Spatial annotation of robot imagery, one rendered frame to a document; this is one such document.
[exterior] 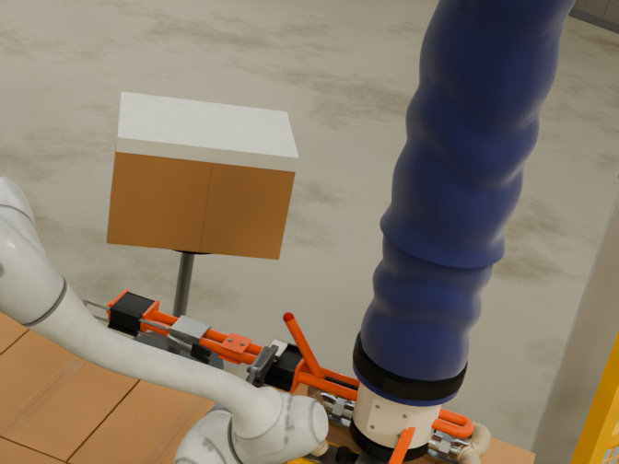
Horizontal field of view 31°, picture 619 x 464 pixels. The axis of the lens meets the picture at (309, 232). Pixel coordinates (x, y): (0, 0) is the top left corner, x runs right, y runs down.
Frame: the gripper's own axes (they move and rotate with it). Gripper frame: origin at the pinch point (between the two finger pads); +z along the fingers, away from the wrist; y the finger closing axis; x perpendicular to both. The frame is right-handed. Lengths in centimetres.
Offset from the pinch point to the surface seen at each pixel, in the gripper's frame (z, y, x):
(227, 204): 133, 39, -61
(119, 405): 49, 66, -55
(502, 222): -5, -48, 38
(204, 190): 130, 35, -69
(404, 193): -8, -50, 20
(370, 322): -5.9, -20.4, 18.9
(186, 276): 145, 79, -77
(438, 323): -7.9, -26.3, 31.7
